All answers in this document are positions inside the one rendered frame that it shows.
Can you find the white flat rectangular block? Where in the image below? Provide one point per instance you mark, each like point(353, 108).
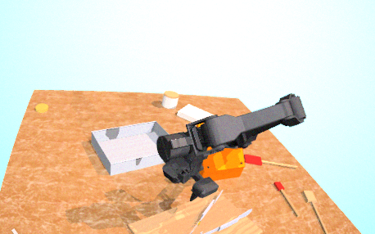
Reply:
point(192, 113)

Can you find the yellow flat disc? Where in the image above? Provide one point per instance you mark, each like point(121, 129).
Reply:
point(41, 108)

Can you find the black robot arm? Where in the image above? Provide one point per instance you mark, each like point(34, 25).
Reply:
point(225, 131)

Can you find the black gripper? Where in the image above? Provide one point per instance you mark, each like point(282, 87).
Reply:
point(203, 186)

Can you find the grey cylinder with yellow top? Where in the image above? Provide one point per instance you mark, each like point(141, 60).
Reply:
point(170, 99)

